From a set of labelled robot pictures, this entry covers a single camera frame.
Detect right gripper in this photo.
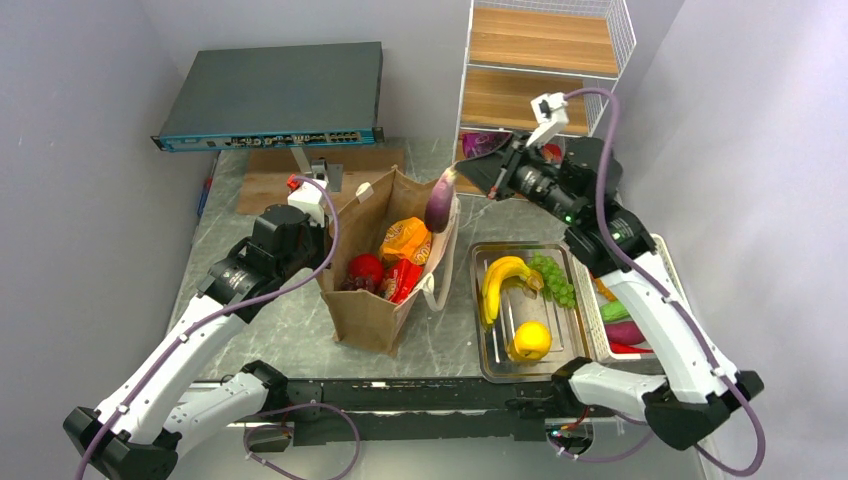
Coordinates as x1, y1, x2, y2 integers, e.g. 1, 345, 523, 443
456, 130, 583, 225

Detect purple eggplant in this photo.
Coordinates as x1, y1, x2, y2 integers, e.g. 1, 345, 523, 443
424, 166, 457, 234
604, 321, 645, 346

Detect orange snack bag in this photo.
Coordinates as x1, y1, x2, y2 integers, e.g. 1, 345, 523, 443
378, 217, 432, 266

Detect brown burlap grocery bag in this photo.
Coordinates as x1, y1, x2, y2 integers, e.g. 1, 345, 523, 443
319, 169, 460, 356

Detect red snack bag shelf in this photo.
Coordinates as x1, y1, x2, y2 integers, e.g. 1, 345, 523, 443
379, 259, 423, 304
542, 143, 563, 165

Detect red apple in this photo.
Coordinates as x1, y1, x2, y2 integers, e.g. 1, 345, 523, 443
347, 253, 384, 286

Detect purple grapes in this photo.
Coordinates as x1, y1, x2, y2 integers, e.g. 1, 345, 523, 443
339, 275, 379, 294

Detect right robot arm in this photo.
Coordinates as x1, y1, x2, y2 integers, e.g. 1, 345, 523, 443
455, 134, 764, 450

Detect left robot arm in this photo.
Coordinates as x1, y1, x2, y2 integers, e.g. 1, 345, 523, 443
63, 201, 338, 479

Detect yellow banana bunch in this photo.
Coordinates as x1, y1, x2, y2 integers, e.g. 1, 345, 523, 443
480, 256, 545, 328

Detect green grapes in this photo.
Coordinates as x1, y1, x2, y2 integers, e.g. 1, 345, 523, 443
529, 254, 576, 309

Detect orange carrot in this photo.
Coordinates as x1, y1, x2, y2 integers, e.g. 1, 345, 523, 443
593, 278, 617, 303

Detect white plastic basket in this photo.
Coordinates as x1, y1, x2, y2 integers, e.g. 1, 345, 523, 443
567, 254, 662, 374

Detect yellow lemon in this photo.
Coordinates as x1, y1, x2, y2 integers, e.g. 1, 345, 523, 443
507, 321, 552, 362

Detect green leafy vegetable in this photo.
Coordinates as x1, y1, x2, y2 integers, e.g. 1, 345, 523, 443
599, 300, 630, 324

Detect stainless steel tray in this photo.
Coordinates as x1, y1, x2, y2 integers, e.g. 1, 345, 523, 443
469, 242, 590, 384

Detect wooden base board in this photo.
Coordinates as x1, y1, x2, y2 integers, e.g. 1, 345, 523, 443
236, 146, 405, 215

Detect red chili pepper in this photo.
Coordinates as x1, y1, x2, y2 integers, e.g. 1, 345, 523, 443
609, 342, 653, 355

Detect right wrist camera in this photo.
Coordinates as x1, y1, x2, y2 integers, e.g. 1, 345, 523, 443
527, 92, 569, 147

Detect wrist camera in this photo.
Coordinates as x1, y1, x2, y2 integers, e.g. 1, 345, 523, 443
286, 175, 327, 227
527, 92, 569, 147

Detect white wire shelf rack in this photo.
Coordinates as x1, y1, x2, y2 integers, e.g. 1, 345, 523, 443
454, 0, 637, 161

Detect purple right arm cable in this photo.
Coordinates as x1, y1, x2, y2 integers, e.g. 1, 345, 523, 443
547, 87, 768, 478

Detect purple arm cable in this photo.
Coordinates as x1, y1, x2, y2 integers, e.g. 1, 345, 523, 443
72, 175, 362, 480
547, 87, 768, 478

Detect metal switch stand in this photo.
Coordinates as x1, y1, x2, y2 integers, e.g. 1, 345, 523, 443
291, 147, 343, 193

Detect grey network switch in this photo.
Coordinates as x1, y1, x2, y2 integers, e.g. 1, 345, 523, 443
151, 41, 383, 153

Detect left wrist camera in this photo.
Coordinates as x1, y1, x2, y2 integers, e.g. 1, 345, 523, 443
286, 175, 327, 227

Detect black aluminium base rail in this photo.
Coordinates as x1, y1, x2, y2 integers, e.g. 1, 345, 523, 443
105, 377, 704, 480

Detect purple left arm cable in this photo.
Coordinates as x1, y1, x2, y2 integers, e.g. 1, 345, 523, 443
72, 175, 362, 480

